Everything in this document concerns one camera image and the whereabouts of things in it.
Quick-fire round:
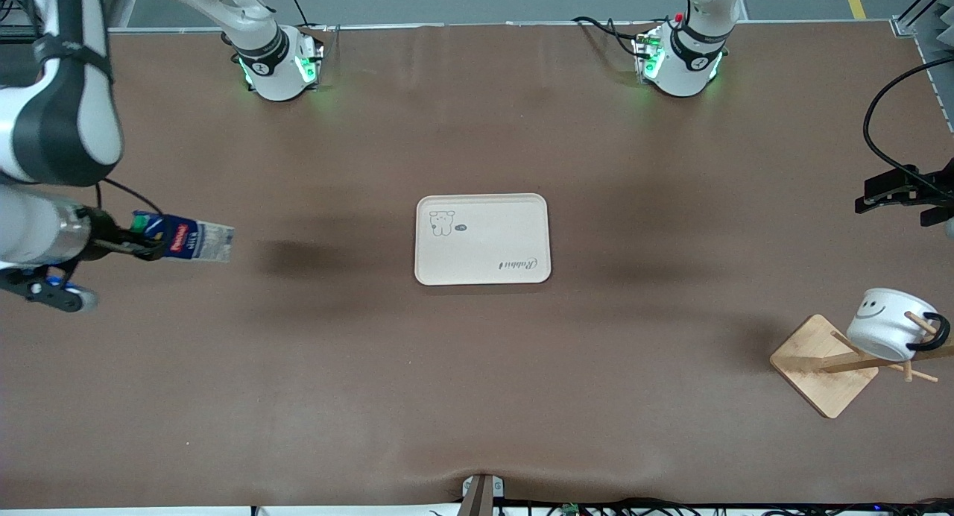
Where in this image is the blue milk carton green cap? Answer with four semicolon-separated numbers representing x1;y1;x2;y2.
133;212;235;264

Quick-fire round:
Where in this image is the white cup black handle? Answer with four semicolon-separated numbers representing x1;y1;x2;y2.
847;288;952;362

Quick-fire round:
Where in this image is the wooden cup rack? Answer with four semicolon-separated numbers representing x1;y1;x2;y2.
769;312;954;420

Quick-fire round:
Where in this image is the brown table mat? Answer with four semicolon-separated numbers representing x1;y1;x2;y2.
0;22;954;511

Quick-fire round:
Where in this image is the beige plastic tray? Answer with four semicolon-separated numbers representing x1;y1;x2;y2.
414;193;553;286

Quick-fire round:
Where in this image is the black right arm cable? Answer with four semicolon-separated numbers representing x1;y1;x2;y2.
95;177;164;220

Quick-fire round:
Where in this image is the aluminium frame profile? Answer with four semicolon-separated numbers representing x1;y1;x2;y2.
893;0;954;133
104;0;146;31

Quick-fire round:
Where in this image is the black base cable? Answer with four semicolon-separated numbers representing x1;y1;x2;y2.
279;0;329;34
572;16;646;59

